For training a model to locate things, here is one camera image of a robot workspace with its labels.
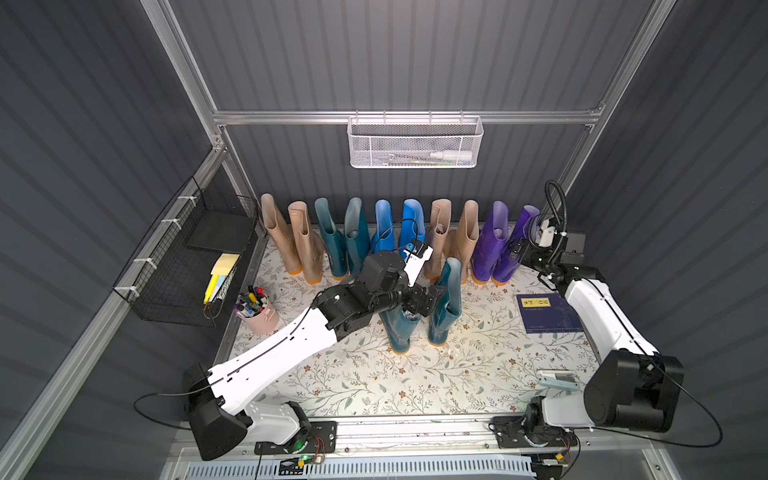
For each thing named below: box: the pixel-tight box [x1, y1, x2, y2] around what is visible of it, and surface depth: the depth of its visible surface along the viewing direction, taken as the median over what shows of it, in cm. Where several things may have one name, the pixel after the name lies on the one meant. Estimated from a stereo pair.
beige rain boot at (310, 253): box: [288, 201, 323, 285], surface depth 93 cm
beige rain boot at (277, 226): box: [261, 193, 302, 275], surface depth 97 cm
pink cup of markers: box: [233, 285, 279, 335], surface depth 86 cm
